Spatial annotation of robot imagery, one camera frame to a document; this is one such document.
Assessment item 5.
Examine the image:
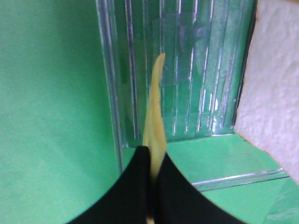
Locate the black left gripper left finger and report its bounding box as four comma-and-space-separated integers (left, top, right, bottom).
69, 146, 150, 224

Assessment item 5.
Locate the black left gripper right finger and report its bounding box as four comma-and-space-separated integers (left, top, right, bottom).
154, 154, 245, 224

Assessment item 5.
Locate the yellow cheese slice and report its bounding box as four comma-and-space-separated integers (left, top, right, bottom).
142, 53, 167, 190

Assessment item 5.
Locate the bread slice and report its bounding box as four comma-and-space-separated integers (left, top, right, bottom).
234, 0, 299, 182

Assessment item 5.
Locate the green tablecloth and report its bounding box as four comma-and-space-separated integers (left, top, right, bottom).
0, 0, 299, 224

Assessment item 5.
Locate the clear plastic wrap sheet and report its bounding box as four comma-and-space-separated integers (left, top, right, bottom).
263, 179, 299, 224

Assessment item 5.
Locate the clear left plastic container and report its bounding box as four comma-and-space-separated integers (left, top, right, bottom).
96, 0, 288, 191

